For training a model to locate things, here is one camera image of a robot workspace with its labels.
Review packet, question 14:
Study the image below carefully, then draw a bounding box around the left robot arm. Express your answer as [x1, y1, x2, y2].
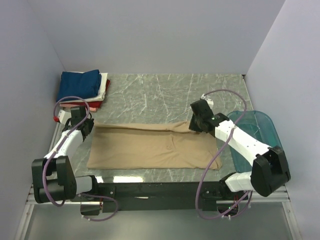
[31, 106, 100, 207]

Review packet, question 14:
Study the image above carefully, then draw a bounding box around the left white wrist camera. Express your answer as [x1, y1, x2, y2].
[53, 109, 71, 125]

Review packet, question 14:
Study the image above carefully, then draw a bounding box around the beige t shirt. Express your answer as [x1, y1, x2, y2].
[86, 121, 218, 170]

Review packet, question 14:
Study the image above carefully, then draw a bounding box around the teal plastic bin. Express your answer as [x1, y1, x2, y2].
[230, 110, 283, 173]

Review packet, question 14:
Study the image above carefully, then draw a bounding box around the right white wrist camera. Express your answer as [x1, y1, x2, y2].
[200, 94, 214, 108]

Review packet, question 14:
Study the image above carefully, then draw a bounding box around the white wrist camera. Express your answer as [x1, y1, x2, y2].
[53, 109, 71, 125]
[200, 94, 214, 108]

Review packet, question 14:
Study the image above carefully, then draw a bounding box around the black base beam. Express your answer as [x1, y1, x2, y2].
[69, 181, 251, 216]

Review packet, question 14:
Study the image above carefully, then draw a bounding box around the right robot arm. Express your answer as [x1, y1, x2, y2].
[189, 99, 291, 200]

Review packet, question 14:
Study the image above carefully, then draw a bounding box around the folded pink t shirt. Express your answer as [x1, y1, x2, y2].
[59, 102, 98, 113]

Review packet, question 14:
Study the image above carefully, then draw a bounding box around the folded blue t shirt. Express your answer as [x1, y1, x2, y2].
[56, 69, 103, 103]

